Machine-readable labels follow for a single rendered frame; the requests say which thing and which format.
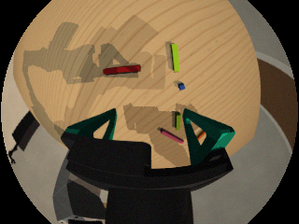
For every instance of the orange rod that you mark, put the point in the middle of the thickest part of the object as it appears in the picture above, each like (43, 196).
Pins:
(201, 134)

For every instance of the pink rod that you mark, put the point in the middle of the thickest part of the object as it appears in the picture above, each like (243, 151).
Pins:
(172, 136)

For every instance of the dark red rod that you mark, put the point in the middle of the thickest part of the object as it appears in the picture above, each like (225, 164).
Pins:
(120, 69)

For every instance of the lime green rod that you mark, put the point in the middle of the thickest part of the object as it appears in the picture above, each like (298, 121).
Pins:
(178, 121)
(175, 59)

